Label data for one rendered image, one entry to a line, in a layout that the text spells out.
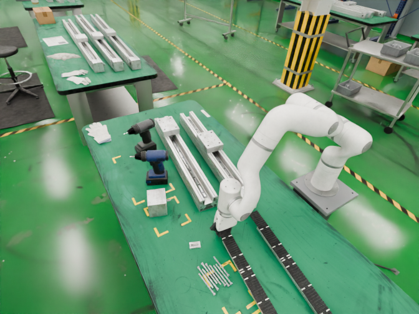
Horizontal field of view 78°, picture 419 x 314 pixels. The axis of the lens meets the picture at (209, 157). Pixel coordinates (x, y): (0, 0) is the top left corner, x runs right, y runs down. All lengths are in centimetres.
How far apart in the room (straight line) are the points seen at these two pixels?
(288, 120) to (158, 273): 81
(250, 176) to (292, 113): 27
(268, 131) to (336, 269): 73
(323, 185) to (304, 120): 67
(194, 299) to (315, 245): 62
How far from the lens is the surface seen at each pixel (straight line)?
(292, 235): 138
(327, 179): 153
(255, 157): 95
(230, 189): 100
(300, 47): 431
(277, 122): 91
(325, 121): 98
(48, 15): 460
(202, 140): 159
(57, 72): 298
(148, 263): 124
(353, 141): 134
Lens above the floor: 187
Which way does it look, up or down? 41 degrees down
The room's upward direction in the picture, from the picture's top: 4 degrees clockwise
